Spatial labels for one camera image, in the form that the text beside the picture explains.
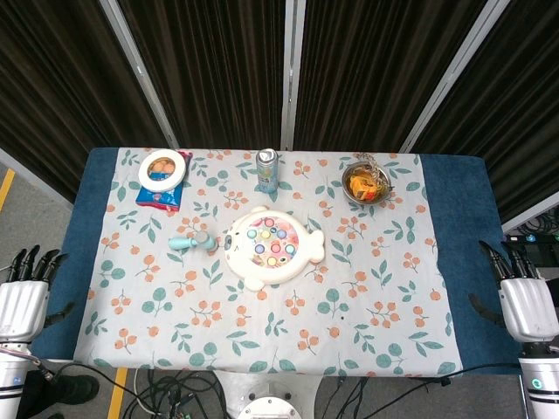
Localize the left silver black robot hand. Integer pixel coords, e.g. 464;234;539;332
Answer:
0;246;76;346

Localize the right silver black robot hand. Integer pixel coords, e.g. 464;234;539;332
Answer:
467;239;559;346

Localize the light blue toy hammer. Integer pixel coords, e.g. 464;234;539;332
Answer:
169;230;218;253

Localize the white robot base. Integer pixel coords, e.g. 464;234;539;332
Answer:
216;368;327;419

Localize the fish-shaped toy board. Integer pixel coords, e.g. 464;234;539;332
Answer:
223;205;327;292

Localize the black box with green lights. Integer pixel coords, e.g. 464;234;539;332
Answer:
504;230;559;280

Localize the person in black clothes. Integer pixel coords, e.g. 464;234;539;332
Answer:
17;370;100;419

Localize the blue table cover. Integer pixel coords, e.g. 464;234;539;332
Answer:
30;147;536;372

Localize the blue snack bag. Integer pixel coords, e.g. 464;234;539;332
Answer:
135;150;194;214

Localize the white tape roll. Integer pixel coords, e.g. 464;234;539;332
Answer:
137;148;189;192

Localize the dark pleated curtain panel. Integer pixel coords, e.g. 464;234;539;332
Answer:
410;0;559;223
0;0;172;203
293;0;494;152
117;0;289;149

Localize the orange toy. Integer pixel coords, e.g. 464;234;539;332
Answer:
349;174;381;200

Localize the steel bowl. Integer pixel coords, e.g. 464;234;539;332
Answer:
341;161;392;204

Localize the floral tablecloth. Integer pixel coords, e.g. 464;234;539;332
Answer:
72;148;464;379

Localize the light blue drink can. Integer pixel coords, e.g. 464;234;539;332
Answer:
255;148;280;194

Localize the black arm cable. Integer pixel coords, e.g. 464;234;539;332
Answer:
24;351;60;381

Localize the grey partition rail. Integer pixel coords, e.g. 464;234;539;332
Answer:
0;147;75;207
500;201;559;235

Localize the long black floor cable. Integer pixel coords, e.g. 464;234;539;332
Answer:
335;361;525;419

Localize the black floor cable bundle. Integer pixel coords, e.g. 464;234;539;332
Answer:
100;369;232;419

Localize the braided rope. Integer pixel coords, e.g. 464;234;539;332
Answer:
353;152;395;193

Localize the grey partition post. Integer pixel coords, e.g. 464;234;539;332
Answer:
98;0;180;150
399;0;512;154
279;0;306;152

